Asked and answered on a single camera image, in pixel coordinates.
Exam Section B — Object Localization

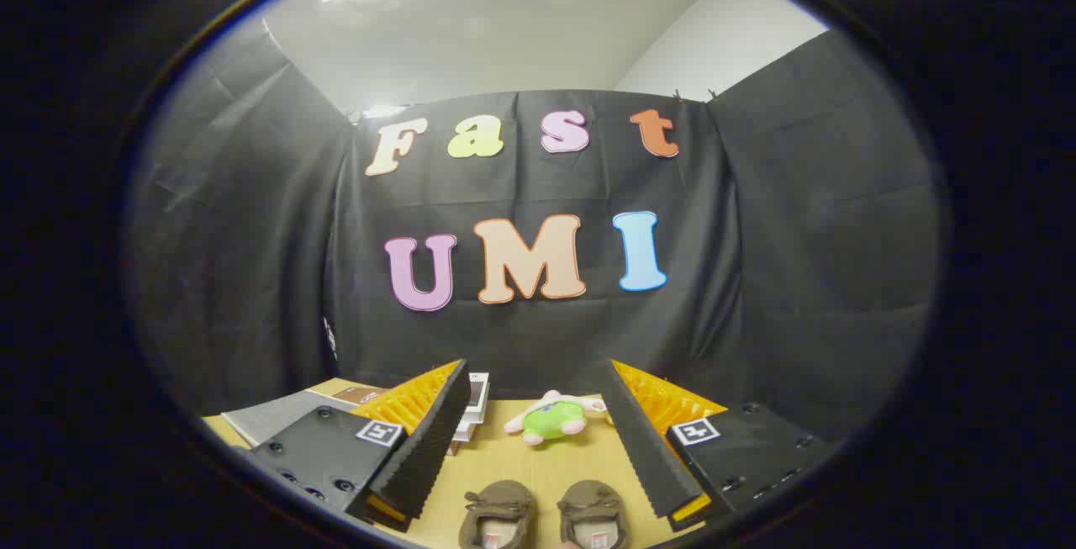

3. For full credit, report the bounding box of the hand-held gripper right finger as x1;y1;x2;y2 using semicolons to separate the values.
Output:
599;359;833;533

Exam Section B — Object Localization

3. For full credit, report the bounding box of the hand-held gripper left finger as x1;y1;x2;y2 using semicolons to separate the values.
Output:
250;358;472;533

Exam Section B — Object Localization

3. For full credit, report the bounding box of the brown shoe with bow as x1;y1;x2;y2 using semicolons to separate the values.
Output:
557;480;630;549
459;480;539;549

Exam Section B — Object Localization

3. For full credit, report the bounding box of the grey storage box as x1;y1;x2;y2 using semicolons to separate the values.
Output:
221;386;389;449

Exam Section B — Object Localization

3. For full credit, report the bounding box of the stack of white books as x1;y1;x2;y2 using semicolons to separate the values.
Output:
449;372;491;456

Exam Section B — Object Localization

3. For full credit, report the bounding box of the green and pink plush toy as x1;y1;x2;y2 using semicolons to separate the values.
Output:
504;390;608;447

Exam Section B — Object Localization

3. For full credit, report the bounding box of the black backdrop cloth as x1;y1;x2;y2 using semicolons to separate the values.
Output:
126;18;941;441

